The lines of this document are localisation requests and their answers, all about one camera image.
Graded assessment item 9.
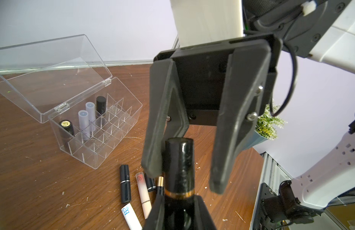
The green artificial plant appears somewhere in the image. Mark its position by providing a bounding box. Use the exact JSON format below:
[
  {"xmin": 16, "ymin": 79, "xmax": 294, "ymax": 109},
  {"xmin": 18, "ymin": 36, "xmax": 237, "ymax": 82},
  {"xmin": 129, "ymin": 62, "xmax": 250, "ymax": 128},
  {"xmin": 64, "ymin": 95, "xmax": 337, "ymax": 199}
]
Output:
[{"xmin": 244, "ymin": 105, "xmax": 287, "ymax": 150}]

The pink lipstick tube upper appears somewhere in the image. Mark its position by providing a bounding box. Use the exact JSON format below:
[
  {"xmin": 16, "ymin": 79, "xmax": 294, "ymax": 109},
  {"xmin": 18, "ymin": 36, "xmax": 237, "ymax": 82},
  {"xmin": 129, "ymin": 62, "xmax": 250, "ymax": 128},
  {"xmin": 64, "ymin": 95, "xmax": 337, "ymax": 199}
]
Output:
[{"xmin": 136, "ymin": 172, "xmax": 152, "ymax": 219}]

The white lipstick tube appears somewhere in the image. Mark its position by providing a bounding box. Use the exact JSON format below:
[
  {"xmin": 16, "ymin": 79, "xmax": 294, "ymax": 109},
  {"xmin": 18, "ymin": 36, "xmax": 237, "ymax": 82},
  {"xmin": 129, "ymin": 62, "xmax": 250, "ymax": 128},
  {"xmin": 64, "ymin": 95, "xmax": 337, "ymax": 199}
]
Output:
[{"xmin": 121, "ymin": 203, "xmax": 143, "ymax": 230}]

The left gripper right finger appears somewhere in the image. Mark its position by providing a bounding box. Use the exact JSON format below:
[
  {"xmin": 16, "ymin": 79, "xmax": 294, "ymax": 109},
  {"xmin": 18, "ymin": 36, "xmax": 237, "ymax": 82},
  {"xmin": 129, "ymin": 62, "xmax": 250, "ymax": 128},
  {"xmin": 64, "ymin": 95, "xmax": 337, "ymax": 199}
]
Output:
[{"xmin": 194, "ymin": 195, "xmax": 216, "ymax": 230}]

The black lipstick pair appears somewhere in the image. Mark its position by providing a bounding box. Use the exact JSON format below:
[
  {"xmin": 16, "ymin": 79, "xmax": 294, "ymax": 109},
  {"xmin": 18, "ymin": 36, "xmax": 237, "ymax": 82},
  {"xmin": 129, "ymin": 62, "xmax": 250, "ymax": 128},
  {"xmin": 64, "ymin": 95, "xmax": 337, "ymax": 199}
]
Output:
[
  {"xmin": 96, "ymin": 96, "xmax": 107, "ymax": 117},
  {"xmin": 163, "ymin": 138, "xmax": 195, "ymax": 230}
]

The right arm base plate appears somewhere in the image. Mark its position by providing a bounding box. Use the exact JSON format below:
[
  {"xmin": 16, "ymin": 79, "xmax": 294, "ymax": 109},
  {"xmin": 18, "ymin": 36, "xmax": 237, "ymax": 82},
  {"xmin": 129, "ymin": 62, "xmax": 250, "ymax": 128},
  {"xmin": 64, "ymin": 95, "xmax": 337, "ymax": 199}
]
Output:
[{"xmin": 250, "ymin": 183, "xmax": 280, "ymax": 230}]

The clear acrylic lipstick organizer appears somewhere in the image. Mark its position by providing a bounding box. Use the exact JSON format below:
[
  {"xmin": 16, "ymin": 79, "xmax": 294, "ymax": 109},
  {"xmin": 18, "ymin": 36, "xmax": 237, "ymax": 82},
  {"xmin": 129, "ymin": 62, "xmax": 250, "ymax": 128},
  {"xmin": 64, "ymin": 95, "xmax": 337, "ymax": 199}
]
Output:
[{"xmin": 0, "ymin": 34, "xmax": 142, "ymax": 169}]

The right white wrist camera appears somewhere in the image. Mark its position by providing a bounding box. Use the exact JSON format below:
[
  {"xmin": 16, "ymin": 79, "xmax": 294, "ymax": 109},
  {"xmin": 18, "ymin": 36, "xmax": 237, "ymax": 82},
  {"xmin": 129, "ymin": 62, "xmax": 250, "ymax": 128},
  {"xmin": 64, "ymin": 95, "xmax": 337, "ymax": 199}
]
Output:
[{"xmin": 170, "ymin": 0, "xmax": 243, "ymax": 48}]

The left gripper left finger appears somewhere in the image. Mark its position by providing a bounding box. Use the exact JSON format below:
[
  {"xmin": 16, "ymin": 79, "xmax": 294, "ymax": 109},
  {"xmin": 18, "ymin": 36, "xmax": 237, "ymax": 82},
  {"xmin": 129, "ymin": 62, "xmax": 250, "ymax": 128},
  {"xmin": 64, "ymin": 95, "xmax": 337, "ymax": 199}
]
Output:
[{"xmin": 143, "ymin": 195, "xmax": 165, "ymax": 230}]

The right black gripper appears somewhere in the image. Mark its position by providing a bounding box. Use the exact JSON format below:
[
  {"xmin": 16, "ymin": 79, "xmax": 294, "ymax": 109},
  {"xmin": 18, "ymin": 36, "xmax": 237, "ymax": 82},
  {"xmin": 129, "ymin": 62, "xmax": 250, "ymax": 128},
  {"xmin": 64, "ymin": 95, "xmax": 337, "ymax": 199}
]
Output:
[{"xmin": 141, "ymin": 1, "xmax": 350, "ymax": 194}]

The black lipstick gold band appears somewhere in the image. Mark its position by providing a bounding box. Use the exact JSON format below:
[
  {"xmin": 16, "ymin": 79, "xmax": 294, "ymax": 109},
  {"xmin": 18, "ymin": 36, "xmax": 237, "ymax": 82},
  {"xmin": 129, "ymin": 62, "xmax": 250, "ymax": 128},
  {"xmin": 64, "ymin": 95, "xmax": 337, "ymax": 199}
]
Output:
[{"xmin": 59, "ymin": 119, "xmax": 75, "ymax": 146}]

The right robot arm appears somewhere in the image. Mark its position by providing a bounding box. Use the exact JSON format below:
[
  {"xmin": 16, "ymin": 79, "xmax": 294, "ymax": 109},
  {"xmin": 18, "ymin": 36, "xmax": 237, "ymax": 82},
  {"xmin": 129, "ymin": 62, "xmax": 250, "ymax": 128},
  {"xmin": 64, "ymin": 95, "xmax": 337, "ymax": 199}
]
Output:
[{"xmin": 142, "ymin": 1, "xmax": 355, "ymax": 229}]

